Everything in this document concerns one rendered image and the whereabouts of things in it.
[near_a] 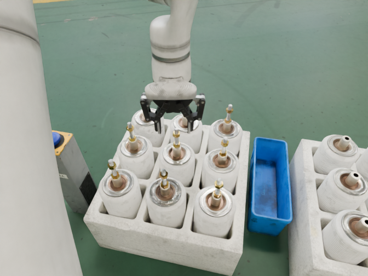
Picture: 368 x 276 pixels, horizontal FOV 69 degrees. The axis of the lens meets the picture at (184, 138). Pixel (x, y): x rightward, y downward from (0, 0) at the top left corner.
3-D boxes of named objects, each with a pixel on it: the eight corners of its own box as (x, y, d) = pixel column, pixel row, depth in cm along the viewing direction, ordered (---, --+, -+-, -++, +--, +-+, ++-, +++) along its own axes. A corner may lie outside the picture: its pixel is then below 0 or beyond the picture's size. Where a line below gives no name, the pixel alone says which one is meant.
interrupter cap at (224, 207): (226, 185, 64) (226, 184, 63) (236, 214, 59) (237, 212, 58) (195, 191, 63) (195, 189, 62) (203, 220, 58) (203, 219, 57)
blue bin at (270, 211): (281, 240, 80) (293, 223, 71) (243, 233, 81) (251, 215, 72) (277, 161, 100) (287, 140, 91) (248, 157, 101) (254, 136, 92)
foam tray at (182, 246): (231, 276, 73) (242, 254, 60) (99, 246, 79) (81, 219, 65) (241, 164, 99) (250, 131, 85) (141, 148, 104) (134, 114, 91)
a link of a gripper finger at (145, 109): (145, 92, 57) (154, 112, 61) (137, 93, 57) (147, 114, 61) (144, 100, 55) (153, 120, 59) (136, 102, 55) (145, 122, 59)
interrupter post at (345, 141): (346, 150, 71) (352, 142, 69) (337, 149, 72) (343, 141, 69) (345, 144, 73) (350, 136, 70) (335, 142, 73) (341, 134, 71)
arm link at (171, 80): (145, 101, 47) (141, 70, 42) (150, 65, 55) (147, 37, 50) (196, 100, 47) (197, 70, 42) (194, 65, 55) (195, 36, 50)
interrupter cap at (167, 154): (178, 171, 67) (178, 169, 66) (156, 156, 70) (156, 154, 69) (196, 153, 71) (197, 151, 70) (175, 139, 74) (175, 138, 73)
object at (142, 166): (154, 168, 89) (148, 131, 76) (160, 192, 83) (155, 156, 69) (125, 174, 87) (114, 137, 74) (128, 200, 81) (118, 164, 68)
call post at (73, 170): (92, 216, 85) (58, 156, 62) (72, 212, 86) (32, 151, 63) (102, 197, 90) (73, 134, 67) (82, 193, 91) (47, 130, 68)
